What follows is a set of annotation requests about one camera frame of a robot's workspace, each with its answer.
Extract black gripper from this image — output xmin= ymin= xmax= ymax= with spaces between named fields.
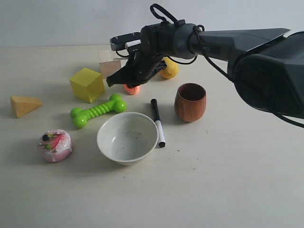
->
xmin=106 ymin=22 xmax=202 ymax=87

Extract small orange toy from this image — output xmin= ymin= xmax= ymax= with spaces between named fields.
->
xmin=124 ymin=85 xmax=140 ymax=95

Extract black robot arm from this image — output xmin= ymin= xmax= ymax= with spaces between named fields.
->
xmin=106 ymin=20 xmax=304 ymax=118

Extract yellow lemon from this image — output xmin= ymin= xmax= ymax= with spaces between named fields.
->
xmin=159 ymin=57 xmax=179 ymax=79

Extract plain wooden cube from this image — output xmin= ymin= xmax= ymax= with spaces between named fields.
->
xmin=99 ymin=50 xmax=127 ymax=79

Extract brown wooden cup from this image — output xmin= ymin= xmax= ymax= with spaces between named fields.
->
xmin=174 ymin=83 xmax=207 ymax=123

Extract black and white marker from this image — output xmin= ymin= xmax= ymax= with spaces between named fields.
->
xmin=150 ymin=98 xmax=166 ymax=148

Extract yellow cube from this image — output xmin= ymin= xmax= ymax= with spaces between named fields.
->
xmin=69 ymin=67 xmax=105 ymax=103

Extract white ceramic bowl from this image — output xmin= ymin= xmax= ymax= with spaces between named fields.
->
xmin=96 ymin=112 xmax=159 ymax=166

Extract green bone toy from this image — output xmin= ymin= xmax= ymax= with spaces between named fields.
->
xmin=70 ymin=94 xmax=127 ymax=129

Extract pink strawberry cake squishy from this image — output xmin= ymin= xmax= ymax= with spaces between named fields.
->
xmin=37 ymin=129 xmax=73 ymax=163

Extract yellow cheese wedge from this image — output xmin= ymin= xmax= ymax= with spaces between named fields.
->
xmin=10 ymin=96 xmax=43 ymax=118

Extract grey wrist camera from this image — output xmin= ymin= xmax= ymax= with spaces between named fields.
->
xmin=110 ymin=32 xmax=141 ymax=51

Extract black cable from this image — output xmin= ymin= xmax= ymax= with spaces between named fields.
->
xmin=149 ymin=3 xmax=304 ymax=129

